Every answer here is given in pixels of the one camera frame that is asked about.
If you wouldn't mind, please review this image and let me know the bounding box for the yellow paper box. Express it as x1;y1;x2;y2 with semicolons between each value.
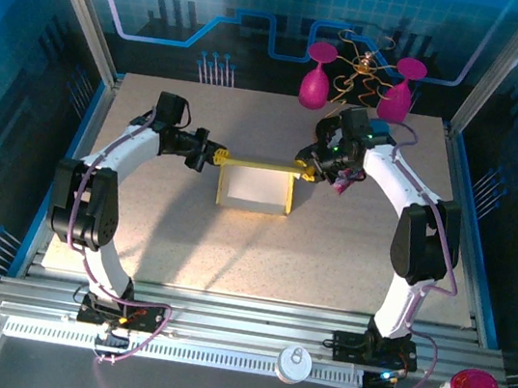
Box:
213;152;305;219

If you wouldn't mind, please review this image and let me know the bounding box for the purple snack bag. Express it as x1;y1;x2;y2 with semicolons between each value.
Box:
329;163;367;200

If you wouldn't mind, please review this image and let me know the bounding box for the blue plastic goblet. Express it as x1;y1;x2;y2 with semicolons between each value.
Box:
367;117;400;145

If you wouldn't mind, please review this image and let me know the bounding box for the pink plastic goblet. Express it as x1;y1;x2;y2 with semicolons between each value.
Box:
374;53;430;129
296;40;340;114

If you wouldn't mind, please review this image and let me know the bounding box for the silver tin can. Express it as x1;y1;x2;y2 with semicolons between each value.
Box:
273;343;314;388

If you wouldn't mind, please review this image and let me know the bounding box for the black controller board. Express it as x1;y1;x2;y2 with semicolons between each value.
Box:
361;365;402;388

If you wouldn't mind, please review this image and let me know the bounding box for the gold wire cup rack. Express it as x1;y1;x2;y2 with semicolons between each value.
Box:
314;26;403;151

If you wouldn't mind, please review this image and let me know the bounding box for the aluminium mounting rail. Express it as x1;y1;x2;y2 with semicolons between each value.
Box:
0;260;511;388

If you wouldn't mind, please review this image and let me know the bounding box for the aluminium frame post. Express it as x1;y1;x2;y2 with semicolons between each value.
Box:
446;0;518;141
18;0;134;86

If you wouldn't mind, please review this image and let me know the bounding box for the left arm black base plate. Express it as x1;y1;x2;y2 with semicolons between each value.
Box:
75;291;169;337

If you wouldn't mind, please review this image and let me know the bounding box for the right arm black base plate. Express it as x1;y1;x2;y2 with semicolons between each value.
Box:
329;329;421;374

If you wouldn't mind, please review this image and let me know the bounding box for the white slotted cable duct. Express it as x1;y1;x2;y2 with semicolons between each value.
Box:
1;314;370;388

